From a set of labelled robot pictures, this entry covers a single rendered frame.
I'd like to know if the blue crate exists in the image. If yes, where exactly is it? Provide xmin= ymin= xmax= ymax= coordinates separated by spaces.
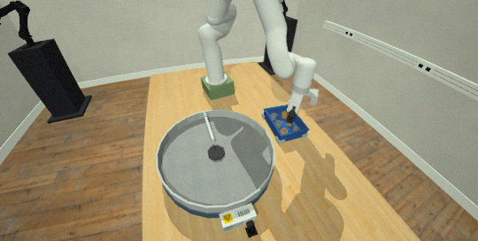
xmin=263 ymin=105 xmax=310 ymax=142

